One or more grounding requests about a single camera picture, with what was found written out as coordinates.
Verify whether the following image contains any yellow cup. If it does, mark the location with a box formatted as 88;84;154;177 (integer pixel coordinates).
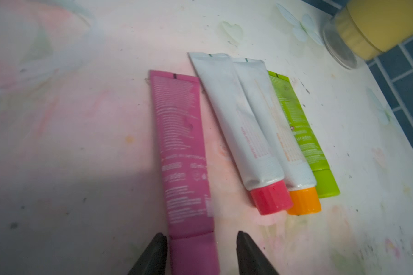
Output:
322;0;413;70

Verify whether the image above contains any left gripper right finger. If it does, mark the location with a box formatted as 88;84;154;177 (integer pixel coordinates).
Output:
236;231;279;275

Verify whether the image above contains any magenta toothpaste tube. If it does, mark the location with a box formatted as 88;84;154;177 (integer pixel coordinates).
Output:
149;71;220;275

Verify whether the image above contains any white pink-cap toothpaste tube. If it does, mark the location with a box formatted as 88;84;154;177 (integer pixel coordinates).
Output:
189;52;293;215

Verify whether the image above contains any green toothpaste tube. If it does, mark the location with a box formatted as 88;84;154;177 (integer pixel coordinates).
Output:
268;71;340;198

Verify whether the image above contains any white orange-cap toothpaste tube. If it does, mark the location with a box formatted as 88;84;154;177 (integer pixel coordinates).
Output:
232;58;321;215

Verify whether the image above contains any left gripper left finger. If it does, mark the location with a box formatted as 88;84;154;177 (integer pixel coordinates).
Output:
128;233;168;275

